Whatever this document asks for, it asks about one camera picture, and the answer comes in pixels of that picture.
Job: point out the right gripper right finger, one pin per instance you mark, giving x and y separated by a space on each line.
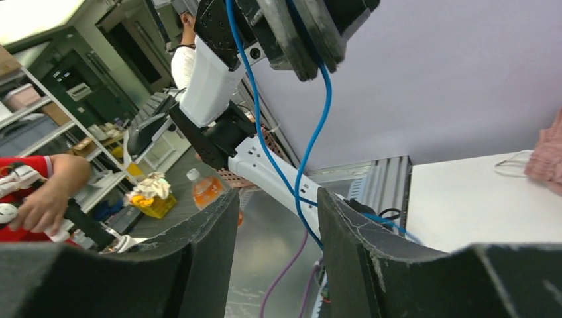
372 272

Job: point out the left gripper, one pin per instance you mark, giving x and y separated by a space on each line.
312 33

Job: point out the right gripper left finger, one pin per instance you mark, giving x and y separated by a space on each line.
182 272

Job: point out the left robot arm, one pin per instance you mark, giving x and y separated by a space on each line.
224 137

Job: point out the operator bare hand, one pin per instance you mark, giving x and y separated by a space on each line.
42 211

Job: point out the yellow box with rags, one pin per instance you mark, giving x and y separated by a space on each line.
152 196

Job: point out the orange drink bottle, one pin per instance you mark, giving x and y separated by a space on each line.
205 188

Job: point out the person in white shirt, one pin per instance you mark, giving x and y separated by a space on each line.
184 56

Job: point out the pink cloth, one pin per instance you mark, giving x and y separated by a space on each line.
544 165

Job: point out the metal storage shelf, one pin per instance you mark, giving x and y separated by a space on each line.
60 112

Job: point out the black teleoperation handle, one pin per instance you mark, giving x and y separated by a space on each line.
89 227

